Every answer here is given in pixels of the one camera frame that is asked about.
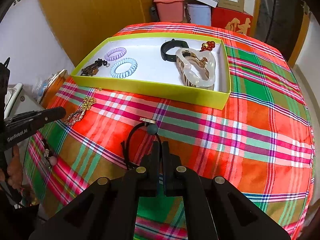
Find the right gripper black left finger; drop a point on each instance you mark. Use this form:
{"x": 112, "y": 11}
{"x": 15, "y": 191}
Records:
{"x": 150, "y": 178}

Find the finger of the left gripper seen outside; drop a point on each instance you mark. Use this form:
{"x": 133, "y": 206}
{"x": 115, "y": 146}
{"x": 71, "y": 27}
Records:
{"x": 43, "y": 117}

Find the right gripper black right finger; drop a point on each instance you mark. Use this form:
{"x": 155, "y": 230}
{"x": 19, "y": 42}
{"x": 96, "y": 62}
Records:
{"x": 173, "y": 181}

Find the translucent large hair claw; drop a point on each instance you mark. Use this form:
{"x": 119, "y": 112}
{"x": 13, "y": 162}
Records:
{"x": 197, "y": 68}

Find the person's left hand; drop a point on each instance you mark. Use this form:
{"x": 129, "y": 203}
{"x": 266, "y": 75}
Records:
{"x": 15, "y": 170}

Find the grey cabinet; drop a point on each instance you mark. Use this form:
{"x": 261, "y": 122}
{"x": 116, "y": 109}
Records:
{"x": 18, "y": 100}

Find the orange container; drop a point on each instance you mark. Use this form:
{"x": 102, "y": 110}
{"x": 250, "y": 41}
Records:
{"x": 53, "y": 87}

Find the plaid red green tablecloth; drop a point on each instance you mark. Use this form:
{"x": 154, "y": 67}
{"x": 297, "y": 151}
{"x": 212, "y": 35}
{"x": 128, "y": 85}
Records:
{"x": 262, "y": 141}

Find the yellow shallow box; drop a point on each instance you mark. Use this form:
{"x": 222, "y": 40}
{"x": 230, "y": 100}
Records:
{"x": 154, "y": 76}

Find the wooden wardrobe door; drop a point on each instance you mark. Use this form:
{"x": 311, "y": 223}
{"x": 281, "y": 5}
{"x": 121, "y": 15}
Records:
{"x": 81, "y": 25}

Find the lavender plastic bucket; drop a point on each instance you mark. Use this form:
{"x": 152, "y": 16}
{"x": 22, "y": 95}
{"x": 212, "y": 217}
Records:
{"x": 199, "y": 14}

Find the pink plastic bin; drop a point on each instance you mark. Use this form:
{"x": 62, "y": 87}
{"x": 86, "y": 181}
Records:
{"x": 170, "y": 10}

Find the red gift box gold character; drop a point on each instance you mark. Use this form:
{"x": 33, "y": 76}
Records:
{"x": 239, "y": 22}

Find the dark door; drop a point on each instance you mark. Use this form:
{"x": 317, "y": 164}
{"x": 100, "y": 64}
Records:
{"x": 283, "y": 24}

